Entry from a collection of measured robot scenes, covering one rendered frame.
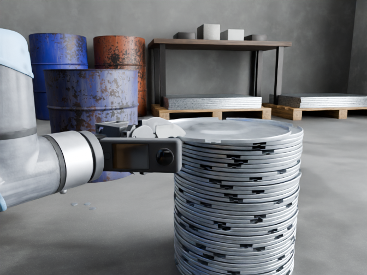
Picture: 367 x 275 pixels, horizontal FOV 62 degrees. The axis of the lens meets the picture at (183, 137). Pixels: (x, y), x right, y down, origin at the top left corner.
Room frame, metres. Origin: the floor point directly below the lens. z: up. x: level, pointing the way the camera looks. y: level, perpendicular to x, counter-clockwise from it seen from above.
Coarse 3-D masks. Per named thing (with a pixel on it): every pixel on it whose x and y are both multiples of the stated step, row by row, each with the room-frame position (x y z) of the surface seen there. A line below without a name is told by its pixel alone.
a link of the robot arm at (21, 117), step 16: (0, 32) 0.31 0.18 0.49; (16, 32) 0.34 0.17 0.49; (0, 48) 0.31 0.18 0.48; (16, 48) 0.32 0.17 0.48; (0, 64) 0.31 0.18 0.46; (16, 64) 0.32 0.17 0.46; (0, 80) 0.31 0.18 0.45; (16, 80) 0.32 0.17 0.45; (0, 96) 0.30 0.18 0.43; (16, 96) 0.32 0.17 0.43; (32, 96) 0.34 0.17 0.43; (0, 112) 0.30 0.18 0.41; (16, 112) 0.31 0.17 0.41; (32, 112) 0.34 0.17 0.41; (0, 128) 0.30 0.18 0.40; (16, 128) 0.31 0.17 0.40; (32, 128) 0.33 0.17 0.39
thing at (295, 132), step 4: (224, 120) 0.84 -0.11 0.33; (264, 120) 0.81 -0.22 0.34; (268, 120) 0.80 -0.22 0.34; (272, 120) 0.80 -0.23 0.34; (284, 124) 0.76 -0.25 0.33; (288, 124) 0.75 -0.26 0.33; (292, 124) 0.73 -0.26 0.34; (292, 128) 0.70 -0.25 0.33; (296, 128) 0.70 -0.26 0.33; (300, 128) 0.68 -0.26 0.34; (292, 132) 0.65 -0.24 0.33; (296, 132) 0.65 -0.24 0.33; (300, 132) 0.62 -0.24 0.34; (288, 136) 0.58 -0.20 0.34; (292, 136) 0.59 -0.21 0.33; (296, 136) 0.60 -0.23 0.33; (276, 140) 0.57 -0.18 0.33
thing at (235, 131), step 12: (168, 120) 0.74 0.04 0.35; (180, 120) 0.76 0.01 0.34; (192, 120) 0.78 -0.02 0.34; (204, 120) 0.78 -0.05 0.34; (216, 120) 0.78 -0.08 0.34; (228, 120) 0.78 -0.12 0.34; (240, 120) 0.77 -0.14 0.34; (252, 120) 0.76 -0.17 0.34; (192, 132) 0.61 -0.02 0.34; (204, 132) 0.60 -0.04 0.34; (216, 132) 0.59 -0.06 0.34; (228, 132) 0.59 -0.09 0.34; (240, 132) 0.60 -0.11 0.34; (252, 132) 0.61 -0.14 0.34; (264, 132) 0.61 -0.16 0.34; (276, 132) 0.61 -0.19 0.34; (288, 132) 0.61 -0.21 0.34
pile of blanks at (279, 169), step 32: (192, 160) 0.60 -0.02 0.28; (224, 160) 0.57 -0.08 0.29; (256, 160) 0.56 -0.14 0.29; (288, 160) 0.59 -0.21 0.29; (192, 192) 0.60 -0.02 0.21; (224, 192) 0.57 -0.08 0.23; (256, 192) 0.57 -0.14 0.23; (288, 192) 0.61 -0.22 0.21; (192, 224) 0.60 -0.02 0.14; (224, 224) 0.57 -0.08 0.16; (256, 224) 0.56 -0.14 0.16; (288, 224) 0.60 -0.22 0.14; (192, 256) 0.60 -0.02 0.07; (224, 256) 0.57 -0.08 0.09; (256, 256) 0.56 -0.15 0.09; (288, 256) 0.61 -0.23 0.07
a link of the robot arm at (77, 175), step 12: (72, 132) 0.40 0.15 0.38; (60, 144) 0.36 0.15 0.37; (72, 144) 0.37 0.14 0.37; (84, 144) 0.38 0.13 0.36; (72, 156) 0.36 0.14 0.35; (84, 156) 0.37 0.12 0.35; (72, 168) 0.36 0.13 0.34; (84, 168) 0.37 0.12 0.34; (72, 180) 0.36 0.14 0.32; (84, 180) 0.38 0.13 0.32; (60, 192) 0.38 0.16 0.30
